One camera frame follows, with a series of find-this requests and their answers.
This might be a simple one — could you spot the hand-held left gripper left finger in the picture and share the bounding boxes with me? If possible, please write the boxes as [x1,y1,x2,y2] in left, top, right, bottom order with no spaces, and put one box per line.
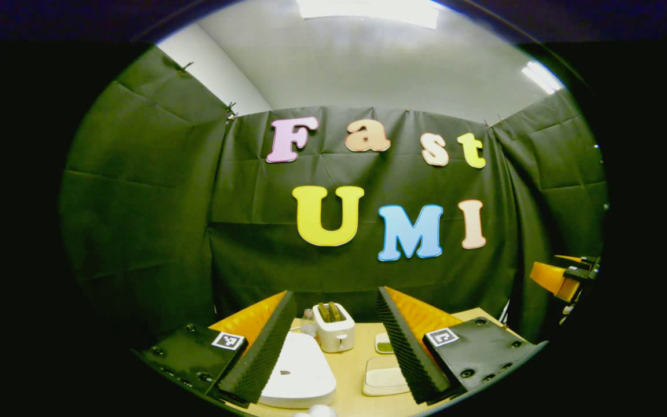
[137,291,298,406]

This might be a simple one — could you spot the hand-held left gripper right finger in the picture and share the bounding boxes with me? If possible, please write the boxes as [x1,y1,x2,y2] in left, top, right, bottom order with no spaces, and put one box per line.
[376,286,545,405]

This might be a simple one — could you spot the white rice cooker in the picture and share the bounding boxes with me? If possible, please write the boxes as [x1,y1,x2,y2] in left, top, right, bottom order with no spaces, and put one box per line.
[258,331,338,409]

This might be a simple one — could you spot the white toaster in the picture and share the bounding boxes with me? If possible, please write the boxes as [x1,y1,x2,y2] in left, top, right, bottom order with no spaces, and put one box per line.
[313,302,356,353]

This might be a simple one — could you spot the small ceiling light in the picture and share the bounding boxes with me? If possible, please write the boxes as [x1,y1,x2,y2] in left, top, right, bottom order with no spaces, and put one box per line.
[522,61,566,94]

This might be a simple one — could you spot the black backdrop cloth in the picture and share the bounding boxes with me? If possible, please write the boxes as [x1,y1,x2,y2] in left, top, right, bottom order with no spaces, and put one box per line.
[58,46,609,348]

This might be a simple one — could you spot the large ceiling light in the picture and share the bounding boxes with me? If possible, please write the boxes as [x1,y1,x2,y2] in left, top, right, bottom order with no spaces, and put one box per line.
[296,0,441,30]

